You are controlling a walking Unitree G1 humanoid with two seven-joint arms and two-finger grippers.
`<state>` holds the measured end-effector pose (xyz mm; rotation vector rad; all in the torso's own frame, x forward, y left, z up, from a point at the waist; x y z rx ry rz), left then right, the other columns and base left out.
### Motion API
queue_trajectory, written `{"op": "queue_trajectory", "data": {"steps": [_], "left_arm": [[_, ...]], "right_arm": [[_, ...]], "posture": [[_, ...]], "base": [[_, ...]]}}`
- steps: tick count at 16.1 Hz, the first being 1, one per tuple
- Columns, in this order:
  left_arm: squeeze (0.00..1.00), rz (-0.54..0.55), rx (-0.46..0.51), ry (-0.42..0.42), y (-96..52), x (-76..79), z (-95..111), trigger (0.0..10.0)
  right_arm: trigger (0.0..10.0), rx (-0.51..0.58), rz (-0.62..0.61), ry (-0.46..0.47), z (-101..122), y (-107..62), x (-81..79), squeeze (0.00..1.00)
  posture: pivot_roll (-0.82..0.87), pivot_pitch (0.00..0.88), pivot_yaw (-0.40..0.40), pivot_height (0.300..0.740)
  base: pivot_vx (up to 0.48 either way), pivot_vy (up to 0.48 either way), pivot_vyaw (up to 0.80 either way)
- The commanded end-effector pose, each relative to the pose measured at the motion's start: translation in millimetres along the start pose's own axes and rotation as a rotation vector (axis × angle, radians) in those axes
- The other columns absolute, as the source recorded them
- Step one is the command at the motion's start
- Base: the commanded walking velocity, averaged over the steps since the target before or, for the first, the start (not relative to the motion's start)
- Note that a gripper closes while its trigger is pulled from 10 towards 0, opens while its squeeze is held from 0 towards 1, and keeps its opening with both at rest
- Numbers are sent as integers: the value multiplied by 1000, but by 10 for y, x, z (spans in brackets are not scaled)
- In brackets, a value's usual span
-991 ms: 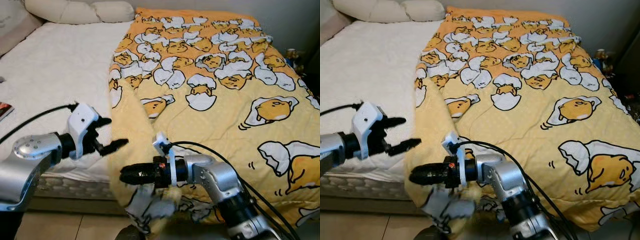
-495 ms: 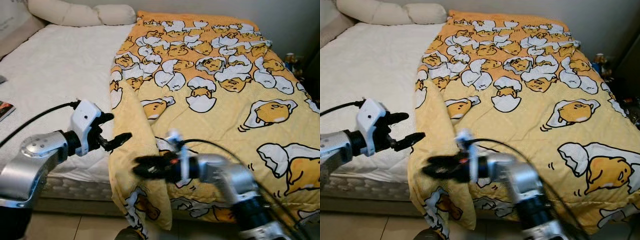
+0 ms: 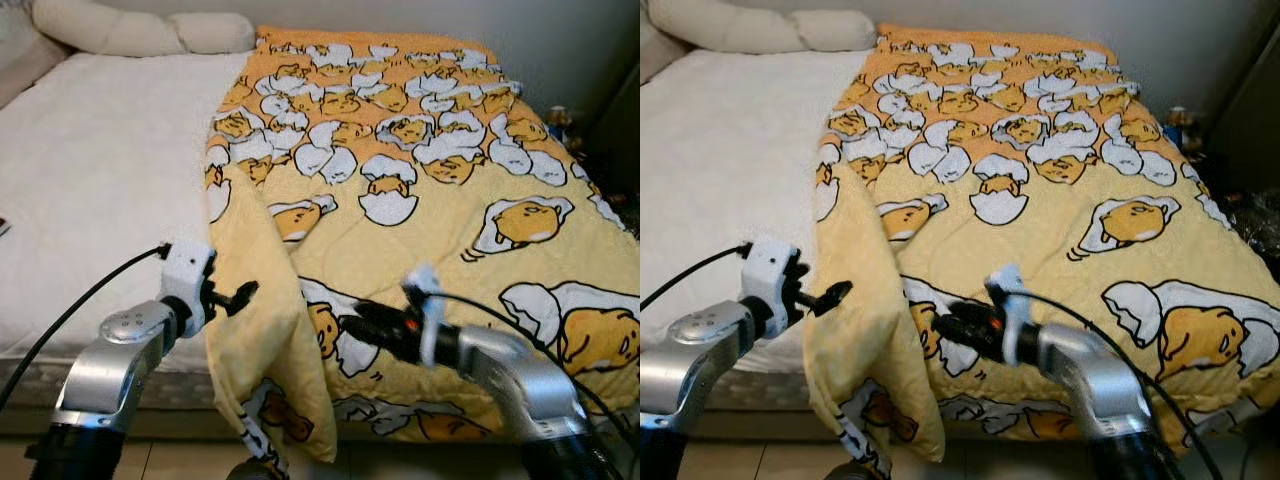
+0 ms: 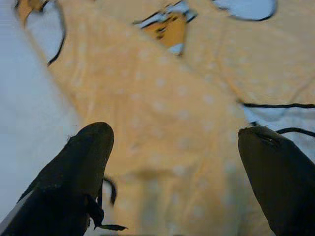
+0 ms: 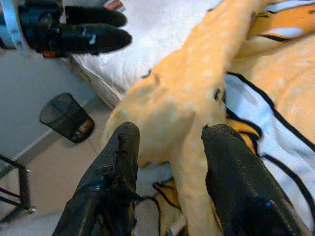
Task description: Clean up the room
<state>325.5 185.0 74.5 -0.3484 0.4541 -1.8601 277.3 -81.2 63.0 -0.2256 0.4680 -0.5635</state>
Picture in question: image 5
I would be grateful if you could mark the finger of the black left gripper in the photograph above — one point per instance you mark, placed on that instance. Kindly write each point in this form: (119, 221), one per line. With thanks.
(103, 40)
(98, 16)

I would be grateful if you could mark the black metal rack frame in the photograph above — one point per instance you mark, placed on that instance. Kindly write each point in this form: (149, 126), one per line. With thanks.
(23, 182)

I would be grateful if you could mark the orange cartoon print blanket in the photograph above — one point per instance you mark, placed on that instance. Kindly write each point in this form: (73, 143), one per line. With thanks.
(184, 86)

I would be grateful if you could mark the black mesh waste bin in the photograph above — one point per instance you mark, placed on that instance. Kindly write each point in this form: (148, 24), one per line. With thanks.
(61, 113)

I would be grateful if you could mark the grey quilted mattress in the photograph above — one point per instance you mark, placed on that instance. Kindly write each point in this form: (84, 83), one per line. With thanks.
(98, 86)

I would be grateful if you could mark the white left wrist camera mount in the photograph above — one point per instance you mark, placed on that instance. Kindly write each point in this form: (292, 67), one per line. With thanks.
(12, 27)

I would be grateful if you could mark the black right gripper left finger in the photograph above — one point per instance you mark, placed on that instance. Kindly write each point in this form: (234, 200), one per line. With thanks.
(110, 172)

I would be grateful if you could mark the white quilted mattress pad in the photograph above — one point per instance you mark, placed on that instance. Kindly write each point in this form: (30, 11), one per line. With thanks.
(147, 37)

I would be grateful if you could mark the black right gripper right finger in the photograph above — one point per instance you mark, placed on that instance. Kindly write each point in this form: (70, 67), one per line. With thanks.
(233, 177)

